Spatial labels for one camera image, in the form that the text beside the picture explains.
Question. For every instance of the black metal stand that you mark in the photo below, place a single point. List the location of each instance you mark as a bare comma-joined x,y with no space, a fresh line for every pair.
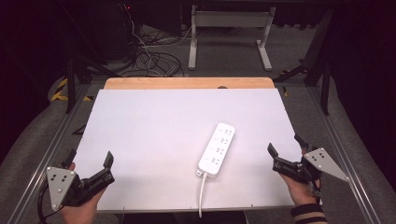
325,87
71,84

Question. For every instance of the person's right hand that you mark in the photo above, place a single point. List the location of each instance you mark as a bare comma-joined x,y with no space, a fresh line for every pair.
300,193

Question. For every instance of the white metal table frame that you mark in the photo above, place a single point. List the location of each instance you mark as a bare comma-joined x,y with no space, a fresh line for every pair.
230,19

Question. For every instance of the aluminium floor rail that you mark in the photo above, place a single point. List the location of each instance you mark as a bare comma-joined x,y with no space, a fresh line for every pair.
46,161
345,161

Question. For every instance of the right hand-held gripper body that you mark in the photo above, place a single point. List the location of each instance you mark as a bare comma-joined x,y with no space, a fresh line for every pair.
322,161

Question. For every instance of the white power strip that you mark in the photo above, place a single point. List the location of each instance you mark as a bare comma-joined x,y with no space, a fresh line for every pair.
217,151

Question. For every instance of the black equipment box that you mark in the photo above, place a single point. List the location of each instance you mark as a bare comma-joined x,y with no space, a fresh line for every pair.
118,31

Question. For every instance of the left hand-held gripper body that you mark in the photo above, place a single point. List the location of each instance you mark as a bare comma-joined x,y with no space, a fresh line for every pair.
60,185

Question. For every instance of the yellow black hazard tape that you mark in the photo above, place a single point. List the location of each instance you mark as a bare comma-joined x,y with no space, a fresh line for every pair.
59,93

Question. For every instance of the person's left hand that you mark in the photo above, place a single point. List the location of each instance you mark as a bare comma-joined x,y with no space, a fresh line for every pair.
79,214

